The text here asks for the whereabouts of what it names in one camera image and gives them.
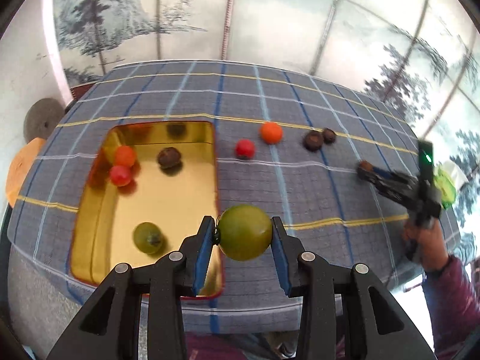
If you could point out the green white packet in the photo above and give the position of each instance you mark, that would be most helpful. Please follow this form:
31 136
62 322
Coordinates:
448 178

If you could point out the large brown fruit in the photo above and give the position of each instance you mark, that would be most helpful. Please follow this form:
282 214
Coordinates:
313 141

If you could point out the green round fruit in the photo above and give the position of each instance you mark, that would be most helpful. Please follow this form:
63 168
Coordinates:
148 238

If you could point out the red tomato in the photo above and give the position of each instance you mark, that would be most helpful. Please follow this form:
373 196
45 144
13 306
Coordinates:
245 149
120 175

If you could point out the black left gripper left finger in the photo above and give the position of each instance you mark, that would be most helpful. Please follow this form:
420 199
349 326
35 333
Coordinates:
107 326

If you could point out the red gold coffee tin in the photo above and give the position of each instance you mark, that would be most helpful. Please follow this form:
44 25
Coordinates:
174 199

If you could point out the small orange in tin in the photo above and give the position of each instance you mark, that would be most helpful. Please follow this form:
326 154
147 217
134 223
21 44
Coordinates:
125 156

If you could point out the red tomato front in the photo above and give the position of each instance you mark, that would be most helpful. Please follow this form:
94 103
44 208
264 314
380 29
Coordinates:
120 175

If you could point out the grey round cushion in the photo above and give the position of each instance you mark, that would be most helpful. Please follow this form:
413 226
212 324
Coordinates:
42 118

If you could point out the maroon right sleeve forearm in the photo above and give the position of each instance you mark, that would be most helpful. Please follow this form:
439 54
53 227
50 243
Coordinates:
453 306

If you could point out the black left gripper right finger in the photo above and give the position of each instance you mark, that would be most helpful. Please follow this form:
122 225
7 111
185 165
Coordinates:
376 325

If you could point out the painted folding screen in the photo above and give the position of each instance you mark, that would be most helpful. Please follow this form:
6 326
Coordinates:
420 57

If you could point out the brown fruit in tin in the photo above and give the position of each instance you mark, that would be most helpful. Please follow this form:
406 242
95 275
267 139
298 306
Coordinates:
169 157

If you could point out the person right hand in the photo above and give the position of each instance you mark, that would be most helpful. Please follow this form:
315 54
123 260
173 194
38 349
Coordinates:
431 252

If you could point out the large orange tangerine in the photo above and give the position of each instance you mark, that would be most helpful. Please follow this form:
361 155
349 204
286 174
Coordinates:
271 133

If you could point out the green fruit with stem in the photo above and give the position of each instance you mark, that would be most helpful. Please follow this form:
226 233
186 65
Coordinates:
245 232

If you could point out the orange round cushion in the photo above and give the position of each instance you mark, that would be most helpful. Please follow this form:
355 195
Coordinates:
19 168

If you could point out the grey plaid tablecloth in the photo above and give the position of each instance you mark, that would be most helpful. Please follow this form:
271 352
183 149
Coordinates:
318 195

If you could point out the small brown fruit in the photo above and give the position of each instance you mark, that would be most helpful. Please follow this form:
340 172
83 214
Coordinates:
329 136

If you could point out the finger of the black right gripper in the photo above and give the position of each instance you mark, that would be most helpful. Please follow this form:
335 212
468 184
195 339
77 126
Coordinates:
393 190
378 174

